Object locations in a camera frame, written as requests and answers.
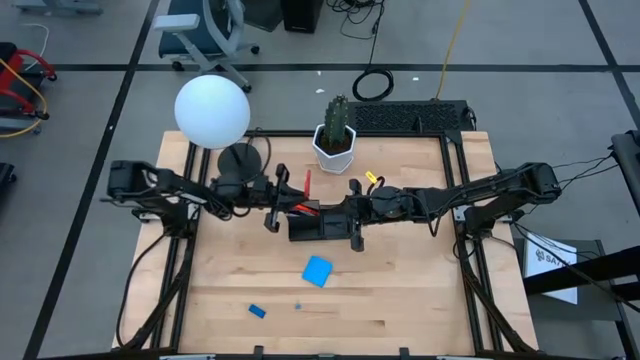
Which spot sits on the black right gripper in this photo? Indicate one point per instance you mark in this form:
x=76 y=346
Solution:
x=356 y=215

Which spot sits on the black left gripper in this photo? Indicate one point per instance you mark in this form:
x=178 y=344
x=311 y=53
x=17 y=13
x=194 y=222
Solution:
x=277 y=200

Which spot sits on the orange highlighter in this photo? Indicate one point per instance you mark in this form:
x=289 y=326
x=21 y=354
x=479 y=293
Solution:
x=302 y=208

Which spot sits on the black mesh desk organizer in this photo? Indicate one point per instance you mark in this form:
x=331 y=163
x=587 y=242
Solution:
x=305 y=231

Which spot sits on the blue sticky note pad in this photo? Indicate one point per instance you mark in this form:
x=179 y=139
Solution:
x=317 y=271

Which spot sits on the small blue rectangular block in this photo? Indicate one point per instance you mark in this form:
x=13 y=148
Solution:
x=257 y=311

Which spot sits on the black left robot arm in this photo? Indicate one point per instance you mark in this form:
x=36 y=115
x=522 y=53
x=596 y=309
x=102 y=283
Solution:
x=150 y=182

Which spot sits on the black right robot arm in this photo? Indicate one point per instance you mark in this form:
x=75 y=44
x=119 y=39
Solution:
x=480 y=192

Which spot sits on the grey and blue office chair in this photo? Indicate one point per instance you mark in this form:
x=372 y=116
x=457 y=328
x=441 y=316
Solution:
x=200 y=35

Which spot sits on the white hexagonal planter pot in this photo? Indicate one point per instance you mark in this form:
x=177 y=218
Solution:
x=334 y=162

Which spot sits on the yellow tag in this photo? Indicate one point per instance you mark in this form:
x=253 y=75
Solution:
x=370 y=176

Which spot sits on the black round lamp base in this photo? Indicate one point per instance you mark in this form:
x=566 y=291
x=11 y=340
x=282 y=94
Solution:
x=240 y=160

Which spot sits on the green cactus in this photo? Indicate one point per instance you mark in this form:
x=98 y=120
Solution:
x=336 y=120

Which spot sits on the white globe lamp shade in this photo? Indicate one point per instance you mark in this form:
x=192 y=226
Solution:
x=212 y=111

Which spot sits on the black perforated metal panel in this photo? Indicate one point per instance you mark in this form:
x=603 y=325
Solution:
x=400 y=117

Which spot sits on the black computer tower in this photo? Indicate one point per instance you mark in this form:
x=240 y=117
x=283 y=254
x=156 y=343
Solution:
x=301 y=15

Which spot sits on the white printed paper sheet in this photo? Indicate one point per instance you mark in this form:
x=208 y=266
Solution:
x=550 y=270

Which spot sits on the black caster wheel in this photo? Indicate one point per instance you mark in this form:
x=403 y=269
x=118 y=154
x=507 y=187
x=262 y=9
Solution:
x=6 y=172

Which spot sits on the grey metal stand foot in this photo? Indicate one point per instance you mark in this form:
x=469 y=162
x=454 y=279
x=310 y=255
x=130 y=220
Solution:
x=60 y=6

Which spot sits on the red and black cart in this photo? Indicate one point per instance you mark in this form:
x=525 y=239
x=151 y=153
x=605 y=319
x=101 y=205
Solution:
x=12 y=62

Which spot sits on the black aluminium table frame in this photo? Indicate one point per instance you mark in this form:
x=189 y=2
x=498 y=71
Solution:
x=390 y=134

